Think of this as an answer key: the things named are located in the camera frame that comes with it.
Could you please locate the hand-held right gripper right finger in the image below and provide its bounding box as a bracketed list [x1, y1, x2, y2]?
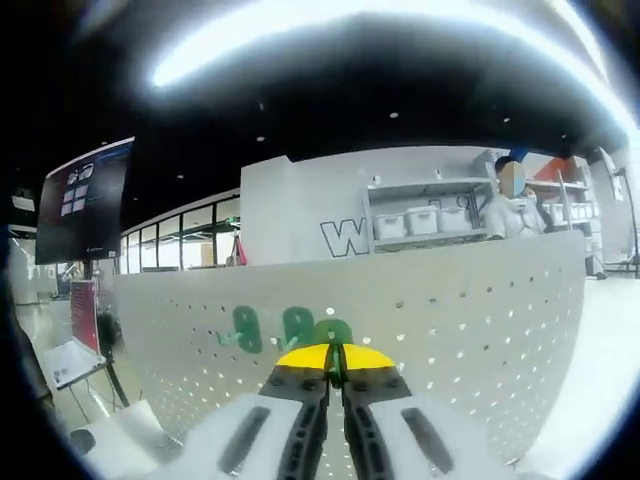
[333, 342, 519, 480]

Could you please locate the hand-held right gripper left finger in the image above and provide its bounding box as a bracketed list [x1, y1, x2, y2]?
[164, 342, 331, 480]

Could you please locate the white perforated mounting plate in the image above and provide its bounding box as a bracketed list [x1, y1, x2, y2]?
[112, 232, 587, 480]

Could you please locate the white storage box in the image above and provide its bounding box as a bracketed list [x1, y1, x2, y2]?
[405, 206, 441, 236]
[438, 206, 474, 234]
[374, 214, 409, 239]

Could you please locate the red screen laptop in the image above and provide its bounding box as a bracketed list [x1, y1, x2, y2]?
[69, 279, 100, 354]

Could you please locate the metal shelf rack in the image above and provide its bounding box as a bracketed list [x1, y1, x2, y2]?
[361, 175, 497, 254]
[524, 167, 602, 236]

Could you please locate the dark display screen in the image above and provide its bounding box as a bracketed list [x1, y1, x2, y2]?
[34, 135, 136, 266]

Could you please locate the black tripod stand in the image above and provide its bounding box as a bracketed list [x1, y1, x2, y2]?
[599, 147, 640, 279]

